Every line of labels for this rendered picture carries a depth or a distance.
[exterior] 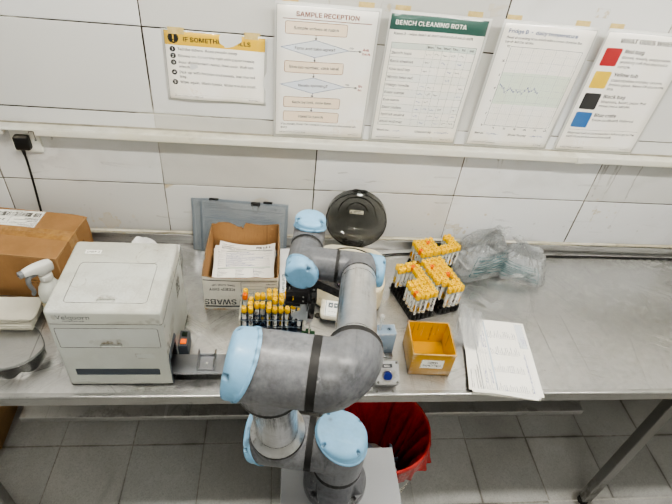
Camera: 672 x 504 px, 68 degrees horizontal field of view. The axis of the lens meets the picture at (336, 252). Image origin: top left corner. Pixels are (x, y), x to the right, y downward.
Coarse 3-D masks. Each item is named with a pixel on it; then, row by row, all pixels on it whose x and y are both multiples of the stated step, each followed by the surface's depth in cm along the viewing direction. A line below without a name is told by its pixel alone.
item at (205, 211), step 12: (192, 204) 179; (204, 204) 179; (216, 204) 179; (228, 204) 179; (240, 204) 179; (252, 204) 179; (264, 204) 179; (276, 204) 180; (192, 216) 182; (204, 216) 182; (216, 216) 182; (228, 216) 182; (240, 216) 182; (252, 216) 182; (264, 216) 181; (276, 216) 181; (204, 228) 184; (204, 240) 186
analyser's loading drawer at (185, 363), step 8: (216, 352) 147; (176, 360) 145; (184, 360) 145; (192, 360) 146; (200, 360) 146; (208, 360) 146; (216, 360) 146; (224, 360) 147; (176, 368) 143; (184, 368) 143; (192, 368) 144; (200, 368) 142; (208, 368) 143; (216, 368) 144
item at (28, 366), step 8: (40, 352) 142; (32, 360) 140; (40, 360) 143; (0, 368) 136; (8, 368) 137; (16, 368) 138; (24, 368) 140; (32, 368) 142; (0, 376) 139; (8, 376) 139
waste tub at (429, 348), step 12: (408, 324) 156; (420, 324) 158; (432, 324) 159; (444, 324) 159; (408, 336) 156; (420, 336) 162; (432, 336) 162; (444, 336) 161; (408, 348) 155; (420, 348) 161; (432, 348) 162; (444, 348) 160; (408, 360) 154; (420, 360) 150; (432, 360) 150; (444, 360) 150; (408, 372) 154; (420, 372) 154; (432, 372) 154; (444, 372) 154
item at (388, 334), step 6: (390, 324) 156; (378, 330) 153; (384, 330) 154; (390, 330) 154; (384, 336) 153; (390, 336) 153; (384, 342) 155; (390, 342) 155; (384, 348) 157; (390, 348) 157; (384, 354) 158; (390, 354) 158
